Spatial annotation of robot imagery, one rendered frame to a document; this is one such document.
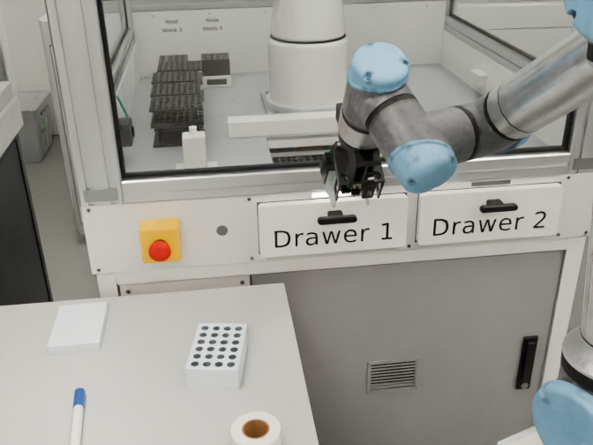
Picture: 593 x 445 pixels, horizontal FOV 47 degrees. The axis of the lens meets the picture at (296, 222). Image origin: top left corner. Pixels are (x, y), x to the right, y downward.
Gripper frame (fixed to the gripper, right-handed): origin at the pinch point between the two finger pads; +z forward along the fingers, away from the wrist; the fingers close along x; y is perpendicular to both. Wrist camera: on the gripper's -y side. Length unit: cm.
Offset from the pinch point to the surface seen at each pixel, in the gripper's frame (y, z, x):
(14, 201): -51, 82, -82
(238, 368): 28.6, 4.2, -20.3
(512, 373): 22, 52, 43
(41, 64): -240, 235, -125
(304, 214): -2.3, 12.7, -5.6
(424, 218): -0.8, 14.8, 17.9
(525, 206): -1.5, 13.9, 38.6
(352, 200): -3.7, 10.9, 3.6
